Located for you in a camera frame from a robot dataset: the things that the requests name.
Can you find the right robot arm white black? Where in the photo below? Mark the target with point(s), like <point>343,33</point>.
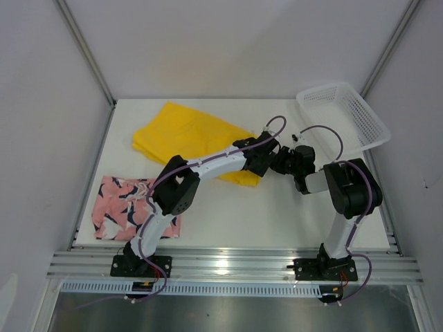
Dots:
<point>354,194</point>

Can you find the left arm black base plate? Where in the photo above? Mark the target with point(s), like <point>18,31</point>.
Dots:
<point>121,268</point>

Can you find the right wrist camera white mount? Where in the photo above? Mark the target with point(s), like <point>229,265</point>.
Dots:
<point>298,138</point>

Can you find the right aluminium corner post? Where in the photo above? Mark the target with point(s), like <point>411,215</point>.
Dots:
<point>391,45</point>

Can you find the white perforated plastic basket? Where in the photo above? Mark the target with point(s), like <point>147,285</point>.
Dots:
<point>339,107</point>

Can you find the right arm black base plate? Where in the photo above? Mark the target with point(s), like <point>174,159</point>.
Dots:
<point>333,270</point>

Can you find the pink whale print shorts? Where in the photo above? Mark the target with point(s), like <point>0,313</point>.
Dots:
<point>120,208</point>

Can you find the aluminium corner post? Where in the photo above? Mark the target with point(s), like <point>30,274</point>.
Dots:
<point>391,45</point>
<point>73,28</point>

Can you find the white slotted cable duct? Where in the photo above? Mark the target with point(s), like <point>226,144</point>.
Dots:
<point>193,288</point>

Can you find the aluminium mounting rail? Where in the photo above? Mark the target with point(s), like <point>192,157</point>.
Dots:
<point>232,265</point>

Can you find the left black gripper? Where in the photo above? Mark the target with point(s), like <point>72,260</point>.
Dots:
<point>259,170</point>

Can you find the yellow shorts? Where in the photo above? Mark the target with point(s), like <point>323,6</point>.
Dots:
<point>180,130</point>

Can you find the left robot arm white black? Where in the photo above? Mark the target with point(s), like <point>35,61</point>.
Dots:
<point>176,186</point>

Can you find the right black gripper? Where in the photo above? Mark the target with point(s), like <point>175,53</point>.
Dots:
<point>276,163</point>

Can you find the left aluminium corner post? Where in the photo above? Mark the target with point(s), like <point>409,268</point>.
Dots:
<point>73,28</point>

